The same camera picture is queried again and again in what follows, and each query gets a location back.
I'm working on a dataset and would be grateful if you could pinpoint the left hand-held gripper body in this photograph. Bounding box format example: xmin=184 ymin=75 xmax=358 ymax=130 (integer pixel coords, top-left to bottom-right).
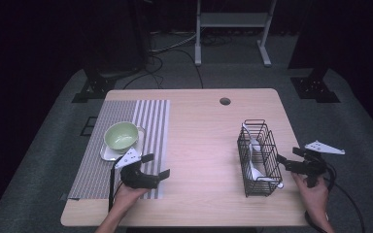
xmin=114 ymin=148 xmax=160 ymax=190

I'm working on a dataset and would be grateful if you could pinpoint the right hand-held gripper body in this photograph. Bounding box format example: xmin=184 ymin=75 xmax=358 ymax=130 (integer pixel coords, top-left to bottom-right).
xmin=287 ymin=139 xmax=347 ymax=189

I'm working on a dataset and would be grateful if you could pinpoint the black wire basket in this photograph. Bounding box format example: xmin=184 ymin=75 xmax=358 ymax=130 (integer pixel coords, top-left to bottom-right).
xmin=236 ymin=118 xmax=284 ymax=198

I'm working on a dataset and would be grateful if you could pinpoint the white ceramic spoon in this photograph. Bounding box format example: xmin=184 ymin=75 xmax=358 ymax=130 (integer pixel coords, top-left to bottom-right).
xmin=248 ymin=144 xmax=286 ymax=190
xmin=241 ymin=122 xmax=262 ymax=153

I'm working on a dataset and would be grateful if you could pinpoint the person's left hand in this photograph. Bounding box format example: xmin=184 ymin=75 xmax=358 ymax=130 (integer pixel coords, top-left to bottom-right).
xmin=113 ymin=183 xmax=151 ymax=211

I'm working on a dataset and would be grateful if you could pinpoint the person's right hand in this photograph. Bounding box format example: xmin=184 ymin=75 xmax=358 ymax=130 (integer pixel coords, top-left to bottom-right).
xmin=290 ymin=173 xmax=331 ymax=224

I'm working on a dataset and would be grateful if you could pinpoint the green bowl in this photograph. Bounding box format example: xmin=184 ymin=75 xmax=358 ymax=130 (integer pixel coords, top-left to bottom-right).
xmin=103 ymin=120 xmax=140 ymax=151

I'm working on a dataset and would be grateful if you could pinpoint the grey striped placemat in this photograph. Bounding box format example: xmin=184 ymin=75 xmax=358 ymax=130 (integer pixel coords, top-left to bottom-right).
xmin=67 ymin=99 xmax=171 ymax=200

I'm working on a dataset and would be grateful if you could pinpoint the white square plate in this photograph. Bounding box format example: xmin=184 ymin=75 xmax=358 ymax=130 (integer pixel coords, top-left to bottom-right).
xmin=99 ymin=125 xmax=147 ymax=162

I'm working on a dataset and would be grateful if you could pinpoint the black floor socket box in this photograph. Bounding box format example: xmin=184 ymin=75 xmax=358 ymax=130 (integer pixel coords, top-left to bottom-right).
xmin=80 ymin=116 xmax=98 ymax=137

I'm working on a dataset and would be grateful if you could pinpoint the black metal stand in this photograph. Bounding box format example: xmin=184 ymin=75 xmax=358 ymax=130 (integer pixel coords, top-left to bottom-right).
xmin=287 ymin=0 xmax=342 ymax=104
xmin=71 ymin=0 xmax=151 ymax=104

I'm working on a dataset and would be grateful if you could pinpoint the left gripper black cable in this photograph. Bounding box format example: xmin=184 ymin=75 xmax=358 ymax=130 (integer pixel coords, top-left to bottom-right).
xmin=108 ymin=156 xmax=124 ymax=213

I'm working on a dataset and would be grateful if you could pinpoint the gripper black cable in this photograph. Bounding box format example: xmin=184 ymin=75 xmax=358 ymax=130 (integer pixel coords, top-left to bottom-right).
xmin=108 ymin=156 xmax=124 ymax=213
xmin=304 ymin=160 xmax=367 ymax=233

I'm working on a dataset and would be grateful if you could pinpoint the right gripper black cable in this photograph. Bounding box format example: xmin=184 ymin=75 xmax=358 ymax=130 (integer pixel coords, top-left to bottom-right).
xmin=304 ymin=160 xmax=367 ymax=233

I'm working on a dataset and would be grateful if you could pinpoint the black floor cable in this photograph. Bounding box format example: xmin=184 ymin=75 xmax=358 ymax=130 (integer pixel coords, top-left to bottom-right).
xmin=122 ymin=48 xmax=205 ymax=90

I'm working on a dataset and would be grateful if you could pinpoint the grey floor cable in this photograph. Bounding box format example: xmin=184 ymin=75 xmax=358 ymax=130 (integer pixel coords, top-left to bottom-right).
xmin=149 ymin=31 xmax=199 ymax=54

